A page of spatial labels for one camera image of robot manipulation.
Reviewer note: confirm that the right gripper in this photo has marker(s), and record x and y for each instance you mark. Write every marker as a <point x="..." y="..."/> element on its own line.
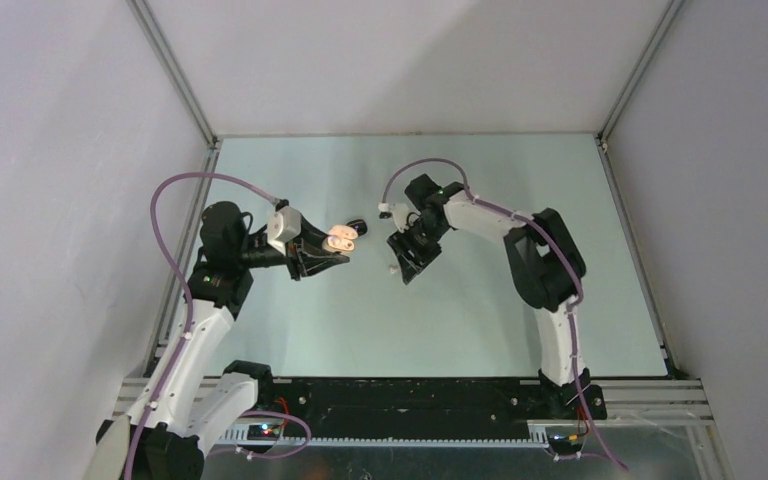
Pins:
<point x="411" y="266"/>

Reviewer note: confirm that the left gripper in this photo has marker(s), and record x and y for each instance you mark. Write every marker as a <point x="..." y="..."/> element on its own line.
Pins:
<point x="307" y="256"/>

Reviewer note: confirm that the white earbud charging case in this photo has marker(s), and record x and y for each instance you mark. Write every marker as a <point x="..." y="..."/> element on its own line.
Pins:
<point x="341" y="239"/>

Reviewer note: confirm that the black earbud charging case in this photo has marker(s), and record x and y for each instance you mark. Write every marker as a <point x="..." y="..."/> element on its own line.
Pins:
<point x="359" y="226"/>

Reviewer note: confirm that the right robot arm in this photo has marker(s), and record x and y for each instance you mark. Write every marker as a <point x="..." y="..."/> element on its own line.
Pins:
<point x="546" y="265"/>

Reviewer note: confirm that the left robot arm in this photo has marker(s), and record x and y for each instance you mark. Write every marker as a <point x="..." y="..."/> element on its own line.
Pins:
<point x="168" y="432"/>

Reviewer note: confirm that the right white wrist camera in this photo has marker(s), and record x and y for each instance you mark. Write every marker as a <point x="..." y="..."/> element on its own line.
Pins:
<point x="397" y="212"/>

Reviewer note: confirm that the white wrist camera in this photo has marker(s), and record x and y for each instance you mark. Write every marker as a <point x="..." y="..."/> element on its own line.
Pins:
<point x="283" y="226"/>
<point x="397" y="212"/>

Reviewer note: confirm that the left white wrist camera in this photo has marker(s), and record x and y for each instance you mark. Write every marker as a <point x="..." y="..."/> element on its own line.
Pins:
<point x="283" y="226"/>

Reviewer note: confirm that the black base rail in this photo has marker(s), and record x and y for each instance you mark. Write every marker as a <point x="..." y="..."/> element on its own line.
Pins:
<point x="423" y="409"/>

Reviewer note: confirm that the aluminium frame rail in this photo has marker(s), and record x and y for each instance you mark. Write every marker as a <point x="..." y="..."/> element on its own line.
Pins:
<point x="646" y="403"/>

